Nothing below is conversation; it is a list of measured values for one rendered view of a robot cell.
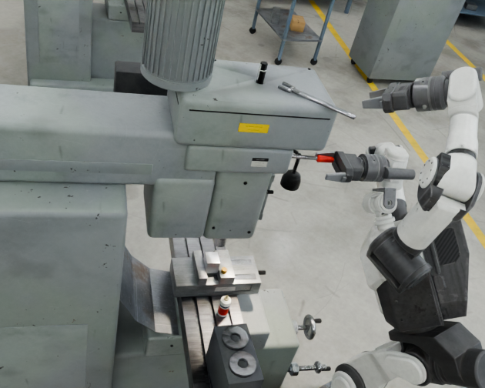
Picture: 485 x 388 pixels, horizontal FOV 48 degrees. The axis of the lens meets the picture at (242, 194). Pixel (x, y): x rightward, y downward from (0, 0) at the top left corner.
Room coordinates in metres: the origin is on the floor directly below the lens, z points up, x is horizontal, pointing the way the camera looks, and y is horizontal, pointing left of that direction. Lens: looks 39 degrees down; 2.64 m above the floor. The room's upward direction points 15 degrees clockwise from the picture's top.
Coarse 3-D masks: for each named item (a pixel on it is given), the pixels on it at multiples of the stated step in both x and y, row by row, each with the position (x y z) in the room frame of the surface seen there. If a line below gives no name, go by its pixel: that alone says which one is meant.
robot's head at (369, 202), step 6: (378, 192) 1.39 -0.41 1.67; (366, 198) 1.38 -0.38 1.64; (372, 198) 1.36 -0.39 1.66; (366, 204) 1.36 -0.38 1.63; (372, 204) 1.35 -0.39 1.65; (366, 210) 1.37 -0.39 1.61; (372, 210) 1.35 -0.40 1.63; (378, 210) 1.33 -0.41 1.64; (378, 216) 1.33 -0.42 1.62; (384, 216) 1.32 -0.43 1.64; (390, 216) 1.32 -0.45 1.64; (378, 222) 1.31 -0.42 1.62
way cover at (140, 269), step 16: (128, 256) 1.47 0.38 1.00; (128, 272) 1.38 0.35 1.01; (144, 272) 1.49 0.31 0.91; (160, 272) 1.54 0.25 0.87; (128, 288) 1.30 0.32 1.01; (144, 288) 1.40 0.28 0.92; (160, 288) 1.46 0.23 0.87; (128, 304) 1.22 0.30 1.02; (144, 304) 1.32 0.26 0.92; (160, 304) 1.38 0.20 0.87; (144, 320) 1.24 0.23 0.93; (160, 320) 1.30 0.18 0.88; (176, 320) 1.33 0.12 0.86
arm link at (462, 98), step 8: (456, 72) 1.32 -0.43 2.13; (464, 72) 1.31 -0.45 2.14; (472, 72) 1.30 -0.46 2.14; (456, 80) 1.29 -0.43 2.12; (464, 80) 1.28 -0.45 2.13; (472, 80) 1.28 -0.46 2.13; (448, 88) 1.28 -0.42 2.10; (456, 88) 1.27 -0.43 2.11; (464, 88) 1.26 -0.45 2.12; (472, 88) 1.25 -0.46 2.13; (448, 96) 1.26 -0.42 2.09; (456, 96) 1.24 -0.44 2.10; (464, 96) 1.24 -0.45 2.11; (472, 96) 1.24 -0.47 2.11; (448, 104) 1.24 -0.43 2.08; (456, 104) 1.23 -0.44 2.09; (464, 104) 1.23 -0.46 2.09; (472, 104) 1.22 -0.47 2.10; (448, 112) 1.24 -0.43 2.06; (456, 112) 1.22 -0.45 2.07; (464, 112) 1.22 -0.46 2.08; (472, 112) 1.22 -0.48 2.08
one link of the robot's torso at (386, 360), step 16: (368, 352) 1.25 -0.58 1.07; (384, 352) 1.11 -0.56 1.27; (400, 352) 1.09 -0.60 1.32; (336, 368) 1.20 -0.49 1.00; (352, 368) 1.18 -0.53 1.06; (368, 368) 1.15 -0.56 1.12; (384, 368) 1.09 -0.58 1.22; (400, 368) 1.05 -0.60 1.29; (416, 368) 1.03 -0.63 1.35; (368, 384) 1.13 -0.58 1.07; (384, 384) 1.17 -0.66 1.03; (416, 384) 1.01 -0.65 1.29
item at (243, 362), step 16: (224, 336) 1.11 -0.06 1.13; (240, 336) 1.13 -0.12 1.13; (208, 352) 1.14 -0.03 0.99; (224, 352) 1.07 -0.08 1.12; (240, 352) 1.07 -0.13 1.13; (208, 368) 1.11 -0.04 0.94; (224, 368) 1.01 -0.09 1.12; (240, 368) 1.01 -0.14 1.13; (256, 368) 1.04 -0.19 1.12; (224, 384) 0.98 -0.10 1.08; (240, 384) 0.97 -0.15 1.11; (256, 384) 1.00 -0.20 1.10
